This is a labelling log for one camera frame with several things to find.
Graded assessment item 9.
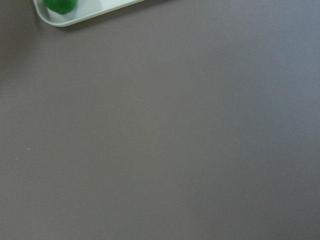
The beige rabbit tray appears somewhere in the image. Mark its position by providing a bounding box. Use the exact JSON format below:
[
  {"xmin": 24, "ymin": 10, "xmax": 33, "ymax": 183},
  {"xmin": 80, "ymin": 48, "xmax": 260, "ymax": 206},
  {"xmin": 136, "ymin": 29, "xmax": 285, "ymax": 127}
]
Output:
[{"xmin": 33, "ymin": 0, "xmax": 141, "ymax": 27}]

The green lime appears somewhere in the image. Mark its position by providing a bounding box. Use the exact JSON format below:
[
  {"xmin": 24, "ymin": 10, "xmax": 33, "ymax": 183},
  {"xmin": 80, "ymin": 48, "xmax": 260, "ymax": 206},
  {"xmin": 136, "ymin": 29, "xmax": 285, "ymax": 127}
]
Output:
[{"xmin": 43, "ymin": 0, "xmax": 78, "ymax": 15}]

